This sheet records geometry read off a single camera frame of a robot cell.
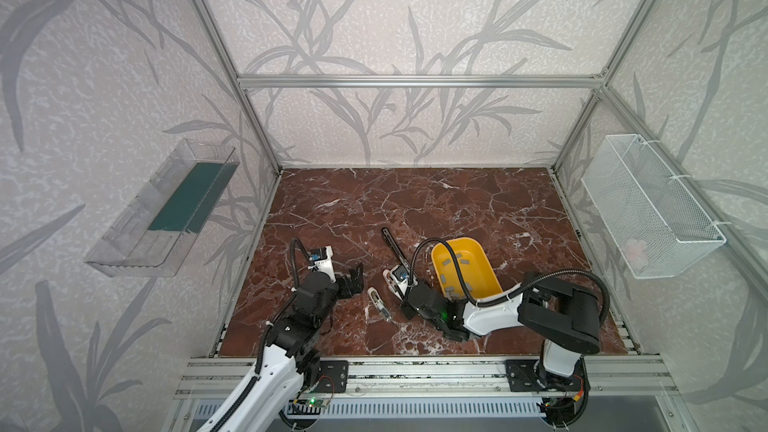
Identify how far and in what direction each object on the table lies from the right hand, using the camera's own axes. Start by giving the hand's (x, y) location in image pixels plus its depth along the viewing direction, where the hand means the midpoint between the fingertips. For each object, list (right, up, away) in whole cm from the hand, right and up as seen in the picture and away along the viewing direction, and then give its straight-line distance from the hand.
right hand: (398, 276), depth 87 cm
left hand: (-12, +6, -5) cm, 14 cm away
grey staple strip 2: (+13, 0, -2) cm, 13 cm away
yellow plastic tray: (+25, +1, +6) cm, 26 cm away
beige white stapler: (-5, -7, -2) cm, 9 cm away
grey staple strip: (+22, +2, +8) cm, 23 cm away
